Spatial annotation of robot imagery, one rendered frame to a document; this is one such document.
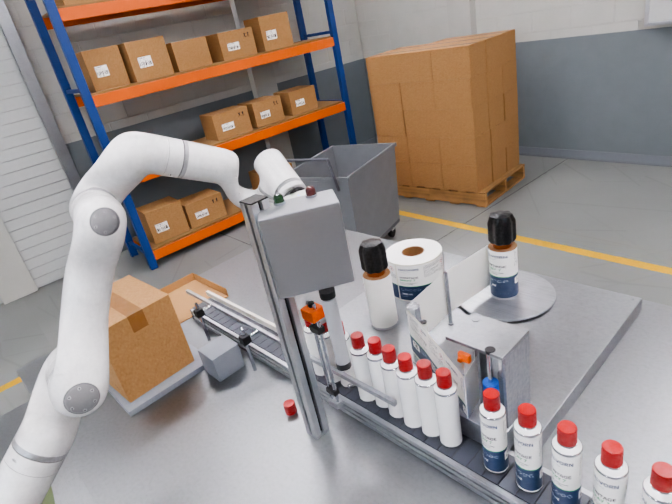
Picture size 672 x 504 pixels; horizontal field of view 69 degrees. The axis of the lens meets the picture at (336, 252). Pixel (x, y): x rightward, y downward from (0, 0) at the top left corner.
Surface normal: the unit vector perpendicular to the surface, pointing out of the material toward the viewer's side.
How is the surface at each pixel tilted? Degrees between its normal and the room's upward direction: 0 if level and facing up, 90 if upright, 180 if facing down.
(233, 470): 0
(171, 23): 90
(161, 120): 90
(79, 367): 59
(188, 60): 90
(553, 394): 0
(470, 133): 90
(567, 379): 0
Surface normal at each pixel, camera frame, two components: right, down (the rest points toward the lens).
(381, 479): -0.19, -0.88
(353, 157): -0.50, 0.40
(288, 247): 0.15, 0.40
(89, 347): 0.68, -0.18
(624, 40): -0.74, 0.41
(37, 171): 0.64, 0.22
